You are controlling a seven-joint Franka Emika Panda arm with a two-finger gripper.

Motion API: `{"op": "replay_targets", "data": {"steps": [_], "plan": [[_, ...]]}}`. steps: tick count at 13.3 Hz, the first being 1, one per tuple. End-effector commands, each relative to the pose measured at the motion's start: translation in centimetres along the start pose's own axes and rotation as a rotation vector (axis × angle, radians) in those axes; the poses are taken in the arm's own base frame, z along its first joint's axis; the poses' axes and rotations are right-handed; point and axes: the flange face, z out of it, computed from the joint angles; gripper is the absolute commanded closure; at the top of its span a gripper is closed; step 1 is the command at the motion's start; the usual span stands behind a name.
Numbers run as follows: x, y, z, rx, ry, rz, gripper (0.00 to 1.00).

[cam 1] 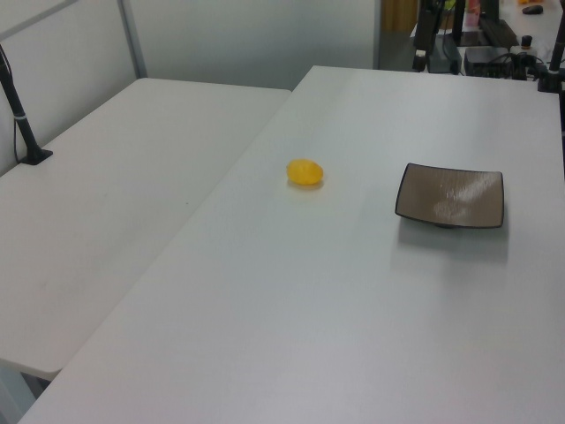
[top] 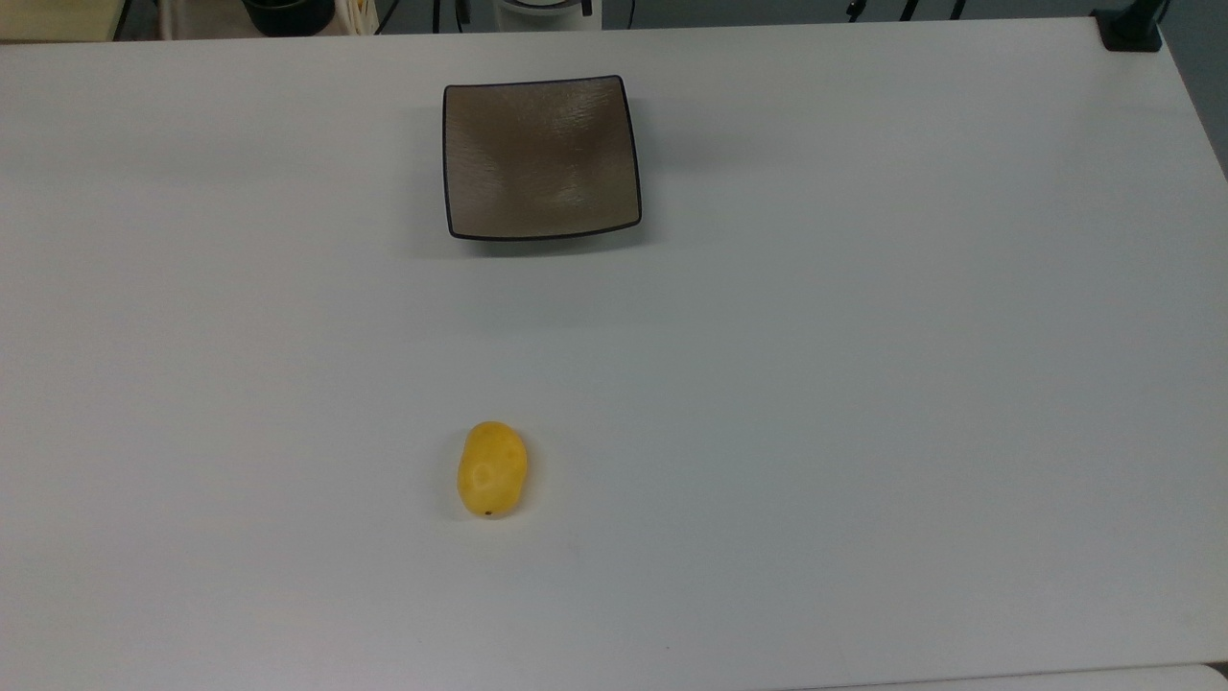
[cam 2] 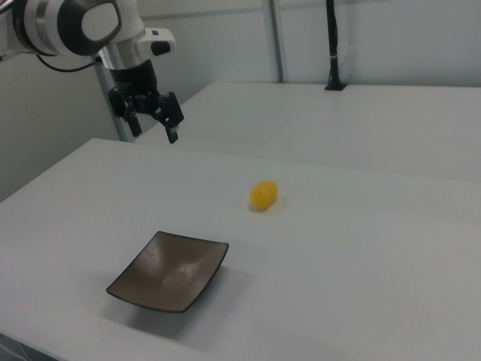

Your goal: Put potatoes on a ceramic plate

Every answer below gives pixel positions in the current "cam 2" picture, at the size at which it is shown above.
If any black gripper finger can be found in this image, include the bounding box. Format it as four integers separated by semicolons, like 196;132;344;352
156;91;185;144
107;86;143;137

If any yellow potato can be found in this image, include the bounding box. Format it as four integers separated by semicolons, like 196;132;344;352
250;180;279;212

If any brown square ceramic plate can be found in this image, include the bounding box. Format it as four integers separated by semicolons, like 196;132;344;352
105;230;230;313

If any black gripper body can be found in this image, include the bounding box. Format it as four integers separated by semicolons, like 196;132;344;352
110;60;166;114

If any grey metal partition post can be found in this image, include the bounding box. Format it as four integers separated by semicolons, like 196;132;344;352
93;56;133;143
269;0;291;83

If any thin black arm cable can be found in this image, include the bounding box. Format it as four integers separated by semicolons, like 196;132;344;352
35;54;104;73

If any black camera stand pole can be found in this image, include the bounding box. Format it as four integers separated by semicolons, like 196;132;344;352
324;0;349;93

